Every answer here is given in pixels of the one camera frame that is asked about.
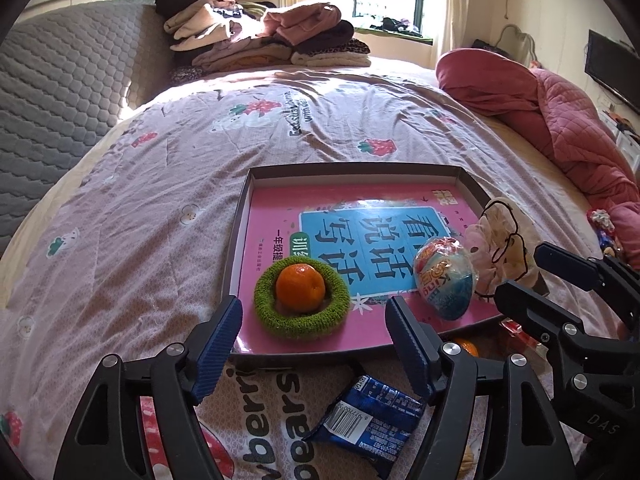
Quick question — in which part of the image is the pink quilted blanket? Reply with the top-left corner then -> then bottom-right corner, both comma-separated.
435,48 -> 639,269

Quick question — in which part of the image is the white plush pouch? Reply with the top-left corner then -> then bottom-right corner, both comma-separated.
463,197 -> 541,300

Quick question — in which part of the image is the dark cardboard box tray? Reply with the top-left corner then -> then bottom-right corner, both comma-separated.
220,161 -> 551,361

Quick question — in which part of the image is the strawberry print quilt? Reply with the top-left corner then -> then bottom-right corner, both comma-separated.
1,60 -> 599,479

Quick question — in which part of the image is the black flat television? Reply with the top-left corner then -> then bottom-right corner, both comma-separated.
585,29 -> 640,113

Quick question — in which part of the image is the grey quilted headboard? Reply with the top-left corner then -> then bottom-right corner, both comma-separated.
1,0 -> 172,246

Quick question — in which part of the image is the blue egg toy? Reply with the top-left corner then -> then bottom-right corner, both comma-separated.
413,236 -> 477,321

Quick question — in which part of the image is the orange mandarin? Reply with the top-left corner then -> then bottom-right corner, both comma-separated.
454,338 -> 480,358
276,263 -> 326,314

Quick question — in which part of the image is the pile of folded clothes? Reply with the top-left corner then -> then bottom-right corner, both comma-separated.
155,0 -> 371,78

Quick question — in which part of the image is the green fuzzy ring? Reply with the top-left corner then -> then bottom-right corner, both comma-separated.
252,254 -> 353,340

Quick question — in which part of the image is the cream curtain right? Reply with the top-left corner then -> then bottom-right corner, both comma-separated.
431,0 -> 470,65

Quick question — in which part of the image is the blue snack packet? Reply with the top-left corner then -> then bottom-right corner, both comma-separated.
304,374 -> 425,479

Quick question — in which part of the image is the red white egg toy wrapper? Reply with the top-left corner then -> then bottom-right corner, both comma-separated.
500,318 -> 547,359

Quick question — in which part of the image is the white drawer cabinet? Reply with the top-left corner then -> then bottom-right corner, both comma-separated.
599,110 -> 640,174

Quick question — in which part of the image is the small colourful doll toy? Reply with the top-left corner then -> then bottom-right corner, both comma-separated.
587,208 -> 624,260

